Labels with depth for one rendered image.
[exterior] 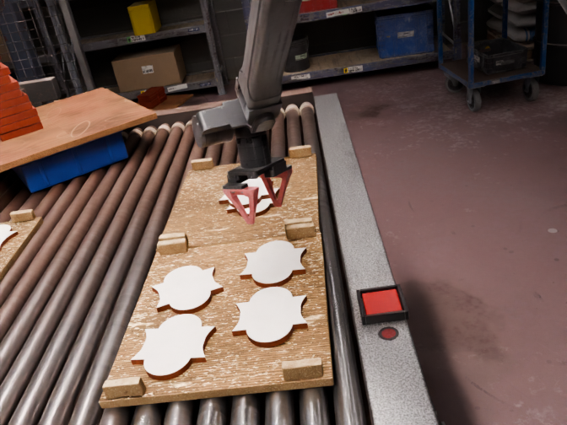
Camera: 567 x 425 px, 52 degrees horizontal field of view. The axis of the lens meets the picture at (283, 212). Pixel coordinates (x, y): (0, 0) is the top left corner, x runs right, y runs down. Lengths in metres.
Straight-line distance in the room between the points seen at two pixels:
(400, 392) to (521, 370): 1.38
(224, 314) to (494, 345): 1.46
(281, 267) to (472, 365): 1.26
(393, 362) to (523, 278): 1.77
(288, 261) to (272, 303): 0.12
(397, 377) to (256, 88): 0.48
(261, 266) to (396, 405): 0.39
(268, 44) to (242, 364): 0.47
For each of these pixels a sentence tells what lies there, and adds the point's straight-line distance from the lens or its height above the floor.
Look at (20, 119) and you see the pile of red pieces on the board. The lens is 1.92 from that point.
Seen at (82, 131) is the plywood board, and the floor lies 1.04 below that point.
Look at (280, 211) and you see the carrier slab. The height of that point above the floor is 0.94.
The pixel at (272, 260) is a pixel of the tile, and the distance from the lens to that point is 1.10.
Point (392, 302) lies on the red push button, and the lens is 0.99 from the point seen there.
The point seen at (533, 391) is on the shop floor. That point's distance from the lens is 2.16.
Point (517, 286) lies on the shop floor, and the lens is 2.59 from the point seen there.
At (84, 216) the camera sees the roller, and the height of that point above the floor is 0.92.
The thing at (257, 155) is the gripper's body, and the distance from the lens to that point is 1.03.
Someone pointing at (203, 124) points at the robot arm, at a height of 1.23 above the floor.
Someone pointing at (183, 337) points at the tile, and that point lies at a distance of 0.97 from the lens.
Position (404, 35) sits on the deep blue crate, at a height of 0.32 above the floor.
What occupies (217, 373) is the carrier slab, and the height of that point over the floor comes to 0.94.
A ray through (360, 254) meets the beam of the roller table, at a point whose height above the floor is 0.91.
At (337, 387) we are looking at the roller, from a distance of 0.87.
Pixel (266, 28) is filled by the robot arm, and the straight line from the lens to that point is 0.77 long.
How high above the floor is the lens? 1.54
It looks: 28 degrees down
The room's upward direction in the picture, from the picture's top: 10 degrees counter-clockwise
